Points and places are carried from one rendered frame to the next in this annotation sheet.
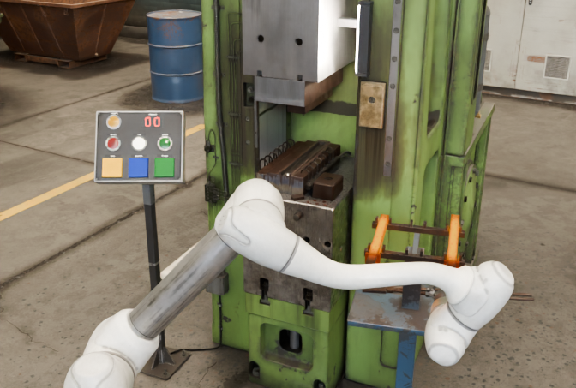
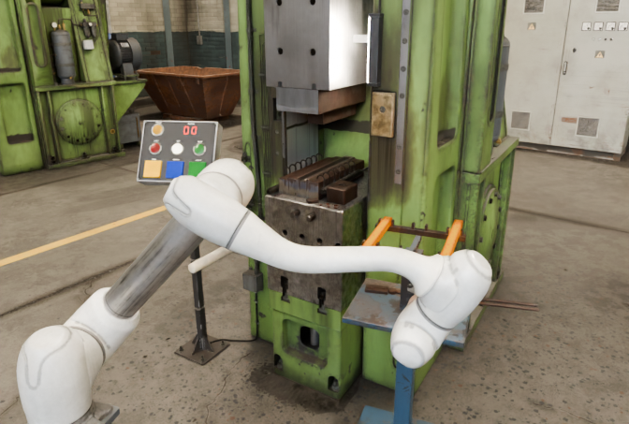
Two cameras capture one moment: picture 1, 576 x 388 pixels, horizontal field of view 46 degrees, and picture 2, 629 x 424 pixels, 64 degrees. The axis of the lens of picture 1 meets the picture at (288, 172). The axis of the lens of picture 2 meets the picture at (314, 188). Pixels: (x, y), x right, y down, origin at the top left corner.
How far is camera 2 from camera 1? 0.66 m
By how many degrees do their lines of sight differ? 8
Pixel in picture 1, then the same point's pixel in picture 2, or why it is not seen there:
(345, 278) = (298, 260)
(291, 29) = (306, 40)
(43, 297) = not seen: hidden behind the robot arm
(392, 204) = (402, 212)
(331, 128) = (358, 146)
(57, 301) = not seen: hidden behind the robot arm
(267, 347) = (289, 342)
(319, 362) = (332, 359)
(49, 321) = not seen: hidden behind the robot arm
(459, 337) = (426, 336)
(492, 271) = (464, 260)
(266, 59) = (285, 70)
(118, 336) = (90, 312)
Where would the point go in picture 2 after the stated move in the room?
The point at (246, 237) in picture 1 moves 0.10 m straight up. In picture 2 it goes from (186, 207) to (182, 162)
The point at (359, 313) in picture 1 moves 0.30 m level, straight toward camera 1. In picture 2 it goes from (356, 311) to (337, 365)
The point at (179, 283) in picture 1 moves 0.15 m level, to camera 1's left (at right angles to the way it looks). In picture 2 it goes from (147, 261) to (94, 257)
